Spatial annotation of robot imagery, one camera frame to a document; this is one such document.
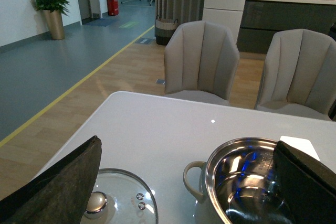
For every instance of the red fire extinguisher box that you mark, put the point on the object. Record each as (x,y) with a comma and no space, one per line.
(113,8)

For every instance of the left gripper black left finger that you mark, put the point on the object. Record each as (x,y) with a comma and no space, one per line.
(60,194)

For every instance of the potted green plant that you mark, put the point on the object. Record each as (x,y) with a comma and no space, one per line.
(52,11)

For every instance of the dark kitchen counter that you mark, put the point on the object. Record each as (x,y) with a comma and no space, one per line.
(262,19)

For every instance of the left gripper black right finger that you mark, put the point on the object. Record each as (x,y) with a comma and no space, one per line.
(306,184)

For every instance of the woven laundry basket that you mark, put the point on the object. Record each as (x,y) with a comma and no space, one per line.
(164,29)

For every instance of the beige upholstered chair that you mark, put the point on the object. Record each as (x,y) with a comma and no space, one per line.
(200,62)
(298,77)

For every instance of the glass pot lid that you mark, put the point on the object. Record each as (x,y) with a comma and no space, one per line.
(120,196)

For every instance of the cream electric cooking pot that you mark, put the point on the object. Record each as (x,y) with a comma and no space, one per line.
(238,184)

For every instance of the left beige upholstered chair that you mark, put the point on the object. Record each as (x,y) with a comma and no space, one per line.
(200,62)

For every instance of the right beige upholstered chair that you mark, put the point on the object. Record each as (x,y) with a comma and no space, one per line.
(298,77)

